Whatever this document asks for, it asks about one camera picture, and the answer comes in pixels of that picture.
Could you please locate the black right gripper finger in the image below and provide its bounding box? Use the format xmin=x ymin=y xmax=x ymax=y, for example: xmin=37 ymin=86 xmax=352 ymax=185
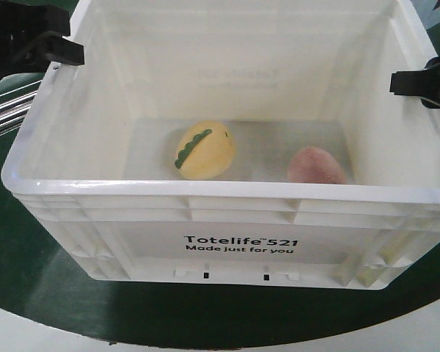
xmin=389 ymin=56 xmax=440 ymax=109

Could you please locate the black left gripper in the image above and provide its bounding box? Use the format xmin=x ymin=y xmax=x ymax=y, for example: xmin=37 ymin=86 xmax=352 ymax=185
xmin=0 ymin=1 xmax=85 ymax=80

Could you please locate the pink egg plush toy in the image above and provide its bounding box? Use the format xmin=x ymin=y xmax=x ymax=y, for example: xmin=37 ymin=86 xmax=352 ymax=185
xmin=287 ymin=146 xmax=347 ymax=184

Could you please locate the cream egg plush green stripe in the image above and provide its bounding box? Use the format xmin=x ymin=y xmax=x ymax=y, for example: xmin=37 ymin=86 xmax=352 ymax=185
xmin=174 ymin=120 xmax=236 ymax=180

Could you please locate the white plastic tote box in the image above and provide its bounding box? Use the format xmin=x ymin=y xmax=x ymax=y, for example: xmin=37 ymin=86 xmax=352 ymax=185
xmin=1 ymin=1 xmax=440 ymax=290

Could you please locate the metal rod bundle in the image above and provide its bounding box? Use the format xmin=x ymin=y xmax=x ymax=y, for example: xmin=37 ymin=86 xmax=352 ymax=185
xmin=0 ymin=80 xmax=41 ymax=136

